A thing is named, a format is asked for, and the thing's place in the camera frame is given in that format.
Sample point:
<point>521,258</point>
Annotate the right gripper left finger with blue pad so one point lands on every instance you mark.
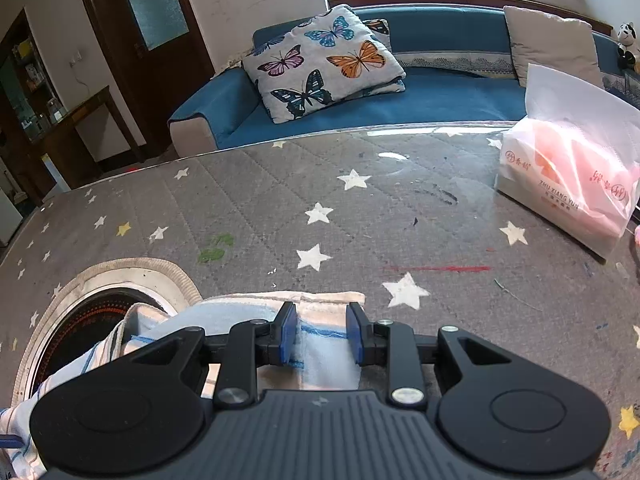
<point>248,346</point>

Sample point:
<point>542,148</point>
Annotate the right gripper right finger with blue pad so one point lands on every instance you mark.
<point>392,346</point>

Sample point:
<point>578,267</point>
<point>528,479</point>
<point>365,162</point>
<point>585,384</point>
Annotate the striped blue pink shirt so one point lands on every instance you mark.
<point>321,357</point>

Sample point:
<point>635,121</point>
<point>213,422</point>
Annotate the grey star tablecloth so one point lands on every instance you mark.
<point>529,340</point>

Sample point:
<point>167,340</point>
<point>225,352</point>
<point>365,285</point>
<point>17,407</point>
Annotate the round black induction cooker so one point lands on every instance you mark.
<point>86,309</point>

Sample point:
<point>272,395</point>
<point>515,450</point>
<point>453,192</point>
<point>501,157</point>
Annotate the pink tissue pack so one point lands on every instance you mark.
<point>574,158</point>

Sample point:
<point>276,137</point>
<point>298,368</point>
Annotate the dark wooden side table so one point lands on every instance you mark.
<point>68,152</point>

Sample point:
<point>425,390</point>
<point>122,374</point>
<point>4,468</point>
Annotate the blue sofa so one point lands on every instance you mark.
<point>458,68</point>

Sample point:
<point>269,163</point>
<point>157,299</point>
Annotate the butterfly print pillow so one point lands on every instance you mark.
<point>319,63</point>

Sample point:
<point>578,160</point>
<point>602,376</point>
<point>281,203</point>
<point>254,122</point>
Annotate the dark display cabinet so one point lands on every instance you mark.
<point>27,96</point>

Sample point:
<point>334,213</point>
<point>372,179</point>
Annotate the beige cushion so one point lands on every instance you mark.
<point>565,44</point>

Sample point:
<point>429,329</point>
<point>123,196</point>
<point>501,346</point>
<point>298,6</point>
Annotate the dark wooden door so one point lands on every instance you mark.
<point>157,56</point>

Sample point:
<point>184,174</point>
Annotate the panda plush toy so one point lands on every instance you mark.
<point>628,51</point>

